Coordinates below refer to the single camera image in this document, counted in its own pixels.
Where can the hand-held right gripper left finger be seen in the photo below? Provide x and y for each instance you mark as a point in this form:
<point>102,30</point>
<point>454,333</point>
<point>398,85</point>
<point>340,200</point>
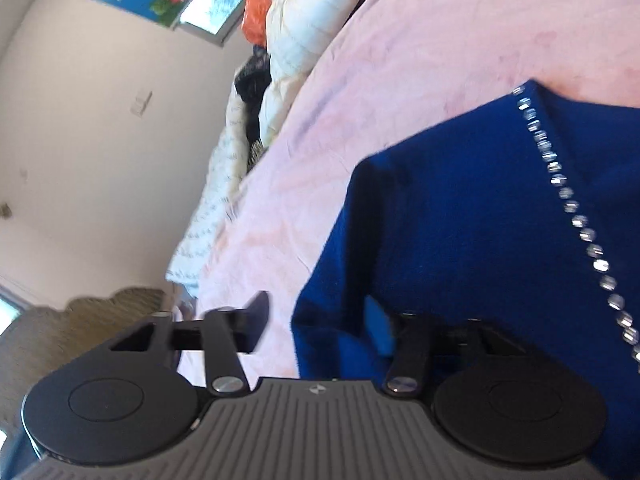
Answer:
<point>257,320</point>

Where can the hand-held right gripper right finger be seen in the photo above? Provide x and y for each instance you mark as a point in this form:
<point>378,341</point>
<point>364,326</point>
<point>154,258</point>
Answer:
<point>407,355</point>

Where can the blue beaded sweater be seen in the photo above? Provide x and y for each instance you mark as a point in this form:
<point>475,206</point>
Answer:
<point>475,220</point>

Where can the white printed quilt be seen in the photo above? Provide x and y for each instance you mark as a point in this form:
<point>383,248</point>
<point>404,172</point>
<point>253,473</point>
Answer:
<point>215,200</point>

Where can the black patterned garment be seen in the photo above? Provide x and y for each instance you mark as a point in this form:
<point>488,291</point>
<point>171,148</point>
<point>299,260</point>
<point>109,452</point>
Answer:
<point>252,90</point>

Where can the white quilted jacket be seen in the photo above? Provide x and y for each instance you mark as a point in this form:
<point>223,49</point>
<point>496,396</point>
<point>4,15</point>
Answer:
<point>300,45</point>

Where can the pink bed blanket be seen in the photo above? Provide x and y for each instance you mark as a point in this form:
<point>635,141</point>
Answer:
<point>400,75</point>

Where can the window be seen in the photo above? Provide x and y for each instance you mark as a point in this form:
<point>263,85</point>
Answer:
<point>215,7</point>

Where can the orange plastic bag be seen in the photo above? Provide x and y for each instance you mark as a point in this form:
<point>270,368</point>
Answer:
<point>257,0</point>

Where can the white wall switch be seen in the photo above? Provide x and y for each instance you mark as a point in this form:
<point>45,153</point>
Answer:
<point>141,102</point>

